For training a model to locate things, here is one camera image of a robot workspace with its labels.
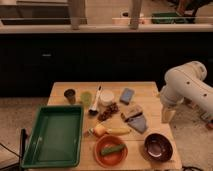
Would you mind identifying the blue grey towel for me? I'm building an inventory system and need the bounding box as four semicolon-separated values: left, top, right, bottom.
127;115;147;134

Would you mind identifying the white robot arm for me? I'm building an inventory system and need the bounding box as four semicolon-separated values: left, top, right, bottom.
159;61;213;123

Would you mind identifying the green plastic tray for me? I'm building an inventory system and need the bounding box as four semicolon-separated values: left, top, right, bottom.
21;105;84;169

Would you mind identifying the dark purple bowl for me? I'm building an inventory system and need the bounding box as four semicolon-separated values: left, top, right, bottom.
144;133;173;162

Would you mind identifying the tan brown block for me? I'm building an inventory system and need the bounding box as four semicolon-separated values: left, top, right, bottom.
121;105;143;122

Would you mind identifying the blue sponge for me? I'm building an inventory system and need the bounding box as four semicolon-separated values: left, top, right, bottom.
120;88;134;105

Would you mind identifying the yellow banana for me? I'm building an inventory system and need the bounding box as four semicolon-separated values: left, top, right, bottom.
106;128;131;135

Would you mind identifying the dark grape bunch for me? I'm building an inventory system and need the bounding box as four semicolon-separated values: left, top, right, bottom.
98;102;119;121

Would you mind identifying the white round container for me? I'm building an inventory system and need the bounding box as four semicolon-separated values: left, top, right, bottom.
100;90;114;106

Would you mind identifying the green cucumber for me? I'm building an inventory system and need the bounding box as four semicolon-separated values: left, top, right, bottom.
100;144;126;156

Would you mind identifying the orange bowl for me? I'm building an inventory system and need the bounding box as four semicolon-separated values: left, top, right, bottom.
94;135;128;168

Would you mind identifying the orange yellow toy fruit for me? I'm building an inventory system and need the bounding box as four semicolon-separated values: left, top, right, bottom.
93;124;106;137

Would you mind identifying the green bin in background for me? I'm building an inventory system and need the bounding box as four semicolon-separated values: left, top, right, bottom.
151;12;187;24

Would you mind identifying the dark brown cup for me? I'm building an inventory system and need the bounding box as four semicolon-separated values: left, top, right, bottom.
64;89;76;104

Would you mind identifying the black chair frame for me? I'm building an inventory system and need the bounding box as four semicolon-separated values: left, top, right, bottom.
0;129;28;171

